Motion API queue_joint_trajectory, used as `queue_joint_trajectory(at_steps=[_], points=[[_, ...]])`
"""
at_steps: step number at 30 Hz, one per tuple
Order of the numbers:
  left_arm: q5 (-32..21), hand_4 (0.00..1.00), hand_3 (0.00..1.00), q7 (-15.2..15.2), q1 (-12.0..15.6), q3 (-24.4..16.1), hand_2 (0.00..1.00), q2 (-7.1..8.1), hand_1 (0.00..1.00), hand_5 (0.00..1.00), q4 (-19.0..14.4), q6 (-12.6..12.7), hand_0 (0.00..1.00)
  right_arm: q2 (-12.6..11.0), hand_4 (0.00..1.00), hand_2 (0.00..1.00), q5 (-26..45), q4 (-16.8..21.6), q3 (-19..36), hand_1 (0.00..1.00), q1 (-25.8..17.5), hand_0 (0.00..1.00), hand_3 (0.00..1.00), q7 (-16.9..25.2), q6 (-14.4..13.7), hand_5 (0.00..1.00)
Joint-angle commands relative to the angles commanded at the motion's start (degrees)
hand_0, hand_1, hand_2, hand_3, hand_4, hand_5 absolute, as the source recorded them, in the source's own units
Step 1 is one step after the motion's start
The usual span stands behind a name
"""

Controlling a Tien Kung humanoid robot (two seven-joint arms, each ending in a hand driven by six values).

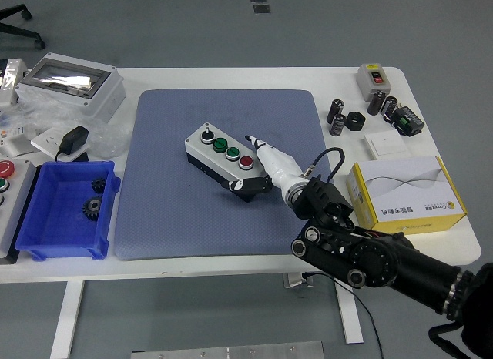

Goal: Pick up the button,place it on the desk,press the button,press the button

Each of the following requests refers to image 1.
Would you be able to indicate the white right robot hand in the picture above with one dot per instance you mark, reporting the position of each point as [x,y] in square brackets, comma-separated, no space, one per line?
[275,164]

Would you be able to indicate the grey four-button control box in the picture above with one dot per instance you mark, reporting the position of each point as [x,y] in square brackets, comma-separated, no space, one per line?
[215,158]

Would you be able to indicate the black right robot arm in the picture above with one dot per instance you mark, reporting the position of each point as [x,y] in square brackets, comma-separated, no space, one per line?
[385,259]

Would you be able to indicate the black cylindrical capacitor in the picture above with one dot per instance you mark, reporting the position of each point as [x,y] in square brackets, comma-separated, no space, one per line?
[390,106]
[335,110]
[376,103]
[337,126]

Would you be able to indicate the blue-grey mat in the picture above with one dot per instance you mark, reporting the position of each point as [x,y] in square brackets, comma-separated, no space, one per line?
[185,220]

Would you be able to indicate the yellow and white cardboard box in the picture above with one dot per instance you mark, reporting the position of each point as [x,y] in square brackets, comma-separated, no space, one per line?
[404,189]

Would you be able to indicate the black module with green terminals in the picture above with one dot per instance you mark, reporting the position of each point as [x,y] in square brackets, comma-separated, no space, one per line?
[408,122]

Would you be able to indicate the clear plastic bag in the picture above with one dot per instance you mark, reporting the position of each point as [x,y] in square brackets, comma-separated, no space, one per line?
[108,137]

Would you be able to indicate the white table leg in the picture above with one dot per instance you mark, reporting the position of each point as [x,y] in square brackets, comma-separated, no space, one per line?
[350,316]
[65,320]

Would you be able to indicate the small black gear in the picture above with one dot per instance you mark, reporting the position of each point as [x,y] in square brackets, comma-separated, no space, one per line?
[99,185]

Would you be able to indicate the large black gear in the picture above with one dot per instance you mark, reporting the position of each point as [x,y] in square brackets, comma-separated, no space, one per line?
[92,209]

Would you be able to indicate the silver metal plate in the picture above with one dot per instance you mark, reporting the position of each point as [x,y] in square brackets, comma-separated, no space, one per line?
[231,352]

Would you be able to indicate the black power adapter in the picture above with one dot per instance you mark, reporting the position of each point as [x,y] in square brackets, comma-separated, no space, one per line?
[75,139]

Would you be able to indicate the blue plastic bin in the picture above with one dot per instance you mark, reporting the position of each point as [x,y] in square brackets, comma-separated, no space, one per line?
[50,220]

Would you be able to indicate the grey emergency-stop control box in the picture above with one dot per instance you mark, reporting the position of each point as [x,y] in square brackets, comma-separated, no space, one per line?
[17,205]

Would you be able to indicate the small white carton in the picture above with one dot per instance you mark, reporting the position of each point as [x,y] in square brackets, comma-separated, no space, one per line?
[13,145]

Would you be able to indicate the white device with clear window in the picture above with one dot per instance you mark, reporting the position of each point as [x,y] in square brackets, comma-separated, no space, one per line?
[9,85]

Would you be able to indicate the black office chair base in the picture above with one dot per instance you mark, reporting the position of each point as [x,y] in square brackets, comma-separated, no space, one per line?
[19,31]

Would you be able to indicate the white wall switch plate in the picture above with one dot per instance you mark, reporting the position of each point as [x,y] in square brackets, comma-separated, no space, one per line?
[385,143]

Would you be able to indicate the metal bracket under table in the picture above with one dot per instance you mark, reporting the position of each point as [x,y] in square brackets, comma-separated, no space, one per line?
[292,280]

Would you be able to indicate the grey switch box red button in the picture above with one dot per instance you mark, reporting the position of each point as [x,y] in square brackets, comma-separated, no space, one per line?
[369,83]

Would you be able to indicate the grey enclosure with clear lid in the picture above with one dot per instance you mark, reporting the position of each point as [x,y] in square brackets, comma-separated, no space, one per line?
[96,101]

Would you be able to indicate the white wall socket plate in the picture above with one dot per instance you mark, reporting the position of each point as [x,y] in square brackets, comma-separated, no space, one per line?
[44,141]

